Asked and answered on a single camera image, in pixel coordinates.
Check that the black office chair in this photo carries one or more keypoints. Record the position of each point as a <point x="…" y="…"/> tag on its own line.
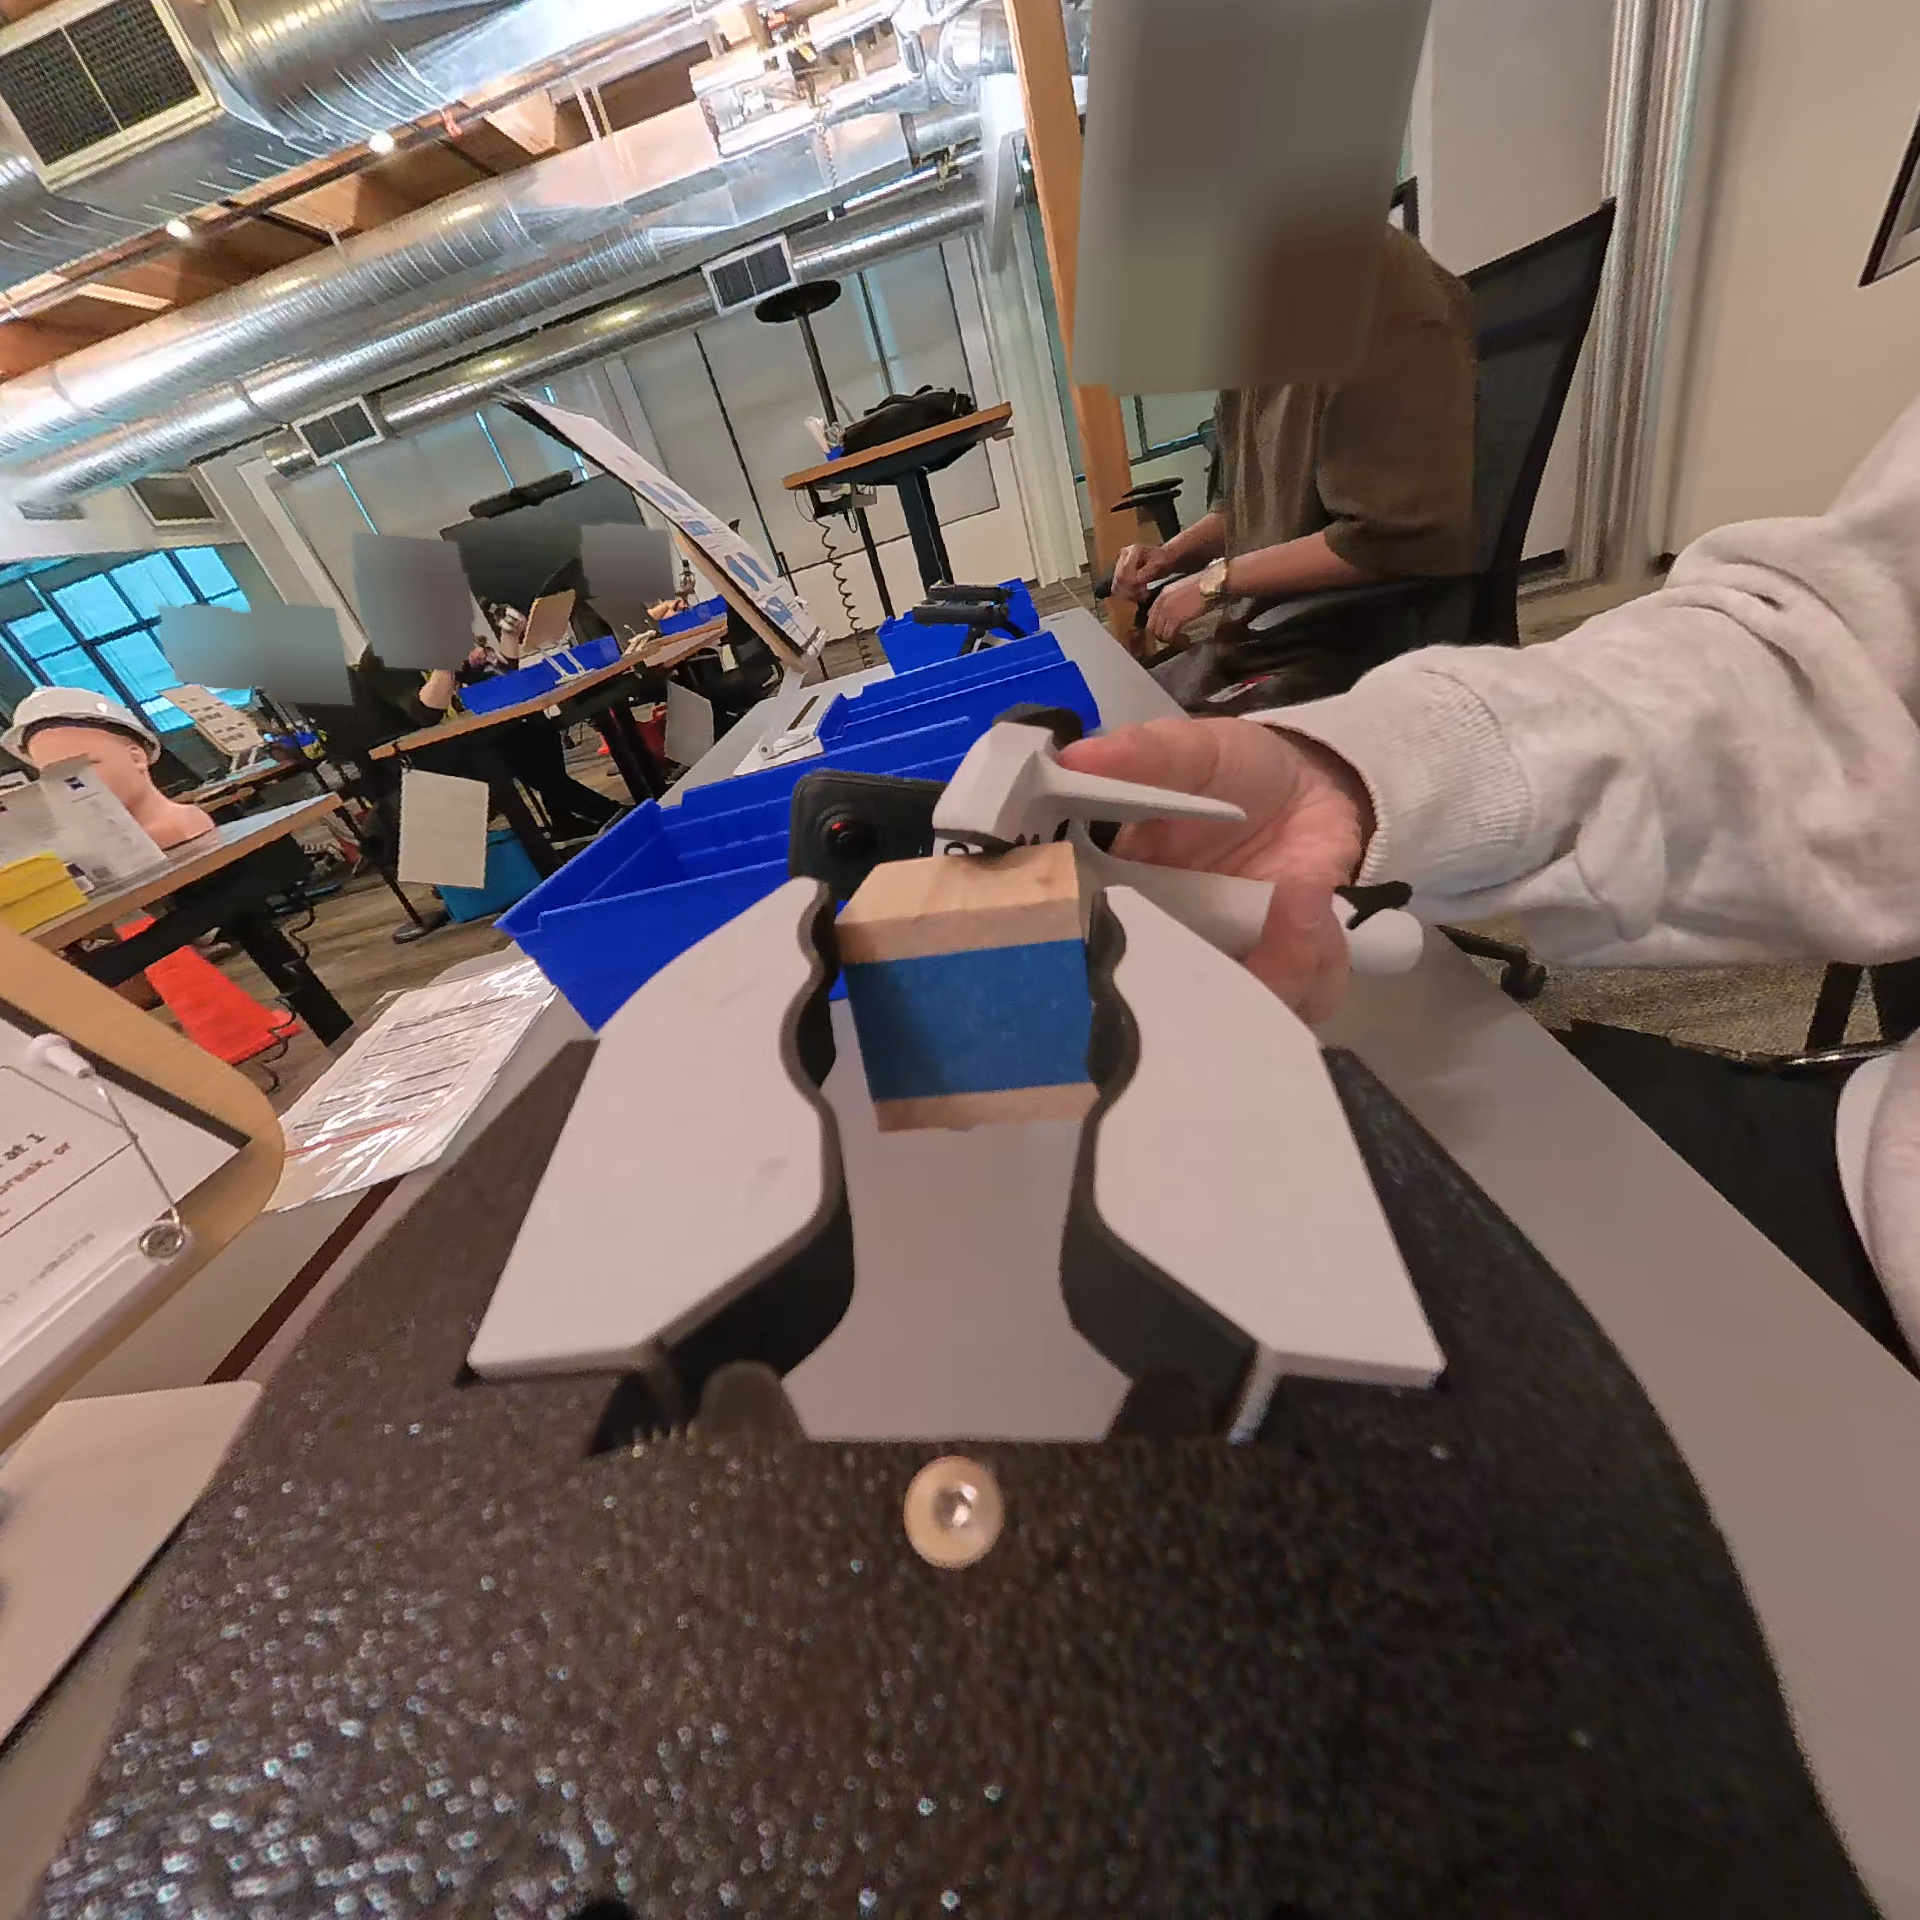
<point x="1695" y="1155"/>
<point x="1493" y="969"/>
<point x="1546" y="377"/>

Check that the white hard hat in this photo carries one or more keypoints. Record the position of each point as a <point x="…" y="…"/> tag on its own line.
<point x="78" y="718"/>

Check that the rectangular metal duct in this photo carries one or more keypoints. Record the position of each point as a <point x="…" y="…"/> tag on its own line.
<point x="673" y="165"/>

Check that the instruction board on stand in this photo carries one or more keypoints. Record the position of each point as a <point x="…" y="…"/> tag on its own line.
<point x="228" y="1169"/>

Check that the black backpack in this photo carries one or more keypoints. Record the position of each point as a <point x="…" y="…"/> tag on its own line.
<point x="908" y="419"/>

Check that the person's right hand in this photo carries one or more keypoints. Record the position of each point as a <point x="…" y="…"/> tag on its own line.
<point x="1290" y="812"/>

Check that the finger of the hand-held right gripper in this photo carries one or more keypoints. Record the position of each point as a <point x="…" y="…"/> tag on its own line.
<point x="990" y="783"/>
<point x="1155" y="805"/>

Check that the person's right forearm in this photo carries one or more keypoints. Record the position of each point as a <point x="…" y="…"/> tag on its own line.
<point x="1650" y="783"/>

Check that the black monitor screen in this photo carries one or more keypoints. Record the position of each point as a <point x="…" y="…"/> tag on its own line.
<point x="540" y="533"/>

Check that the mannequin head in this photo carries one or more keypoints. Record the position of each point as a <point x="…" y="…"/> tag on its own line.
<point x="153" y="793"/>

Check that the wooden-top standing table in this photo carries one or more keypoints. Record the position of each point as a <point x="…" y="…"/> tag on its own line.
<point x="899" y="442"/>

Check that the printed instruction poster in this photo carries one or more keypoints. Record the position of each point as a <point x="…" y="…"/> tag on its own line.
<point x="78" y="1198"/>

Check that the silver round ventilation duct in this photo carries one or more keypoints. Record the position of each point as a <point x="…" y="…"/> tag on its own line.
<point x="452" y="313"/>

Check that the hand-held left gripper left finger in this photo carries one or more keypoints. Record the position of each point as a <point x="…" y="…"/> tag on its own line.
<point x="662" y="1186"/>

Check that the black device on bin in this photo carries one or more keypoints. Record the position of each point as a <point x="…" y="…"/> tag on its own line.
<point x="975" y="608"/>

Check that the white labelled box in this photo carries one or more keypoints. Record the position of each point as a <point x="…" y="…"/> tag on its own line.
<point x="89" y="824"/>

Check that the black floor lamp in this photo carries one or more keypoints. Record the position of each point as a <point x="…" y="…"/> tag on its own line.
<point x="811" y="309"/>

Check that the blue plastic bin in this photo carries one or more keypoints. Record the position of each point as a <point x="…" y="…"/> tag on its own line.
<point x="917" y="643"/>
<point x="690" y="619"/>
<point x="975" y="706"/>
<point x="523" y="682"/>
<point x="646" y="931"/>

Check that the wooden-top background table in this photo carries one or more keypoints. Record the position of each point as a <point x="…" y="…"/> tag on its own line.
<point x="228" y="846"/>
<point x="571" y="698"/>

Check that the white ceiling vent unit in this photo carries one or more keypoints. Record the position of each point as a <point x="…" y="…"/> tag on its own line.
<point x="106" y="76"/>

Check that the black-framed picture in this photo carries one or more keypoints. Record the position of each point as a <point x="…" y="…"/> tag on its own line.
<point x="1892" y="227"/>

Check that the yellow box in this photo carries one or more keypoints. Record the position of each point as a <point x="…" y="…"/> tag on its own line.
<point x="38" y="891"/>

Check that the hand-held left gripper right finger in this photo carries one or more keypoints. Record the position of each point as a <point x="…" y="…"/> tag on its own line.
<point x="1263" y="1186"/>

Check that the wooden book stand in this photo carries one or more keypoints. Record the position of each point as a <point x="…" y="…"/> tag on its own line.
<point x="551" y="619"/>

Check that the white roll-up banner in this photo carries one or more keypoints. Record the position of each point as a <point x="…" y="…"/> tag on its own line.
<point x="708" y="540"/>

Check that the blue-striped wooden cube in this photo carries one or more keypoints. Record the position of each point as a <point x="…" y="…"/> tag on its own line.
<point x="963" y="1021"/>

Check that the laminated instruction sheet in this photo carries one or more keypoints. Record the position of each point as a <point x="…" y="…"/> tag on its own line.
<point x="406" y="1080"/>

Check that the grey hanging card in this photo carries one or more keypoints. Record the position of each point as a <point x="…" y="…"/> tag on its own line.
<point x="441" y="824"/>
<point x="686" y="722"/>

